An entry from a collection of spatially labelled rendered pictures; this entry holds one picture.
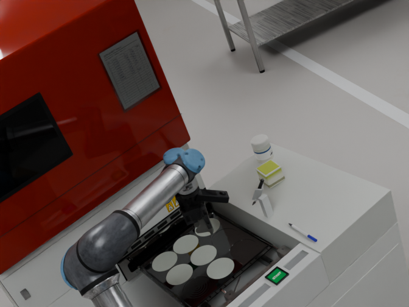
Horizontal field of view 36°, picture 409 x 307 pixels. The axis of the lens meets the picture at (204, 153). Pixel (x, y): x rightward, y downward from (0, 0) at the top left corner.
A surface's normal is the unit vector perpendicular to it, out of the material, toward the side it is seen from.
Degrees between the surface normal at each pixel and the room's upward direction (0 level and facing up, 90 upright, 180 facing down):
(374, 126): 0
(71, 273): 69
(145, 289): 0
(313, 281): 90
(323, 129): 0
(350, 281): 90
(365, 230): 90
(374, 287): 90
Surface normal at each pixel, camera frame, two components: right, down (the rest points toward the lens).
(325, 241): -0.32, -0.79
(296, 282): 0.58, 0.27
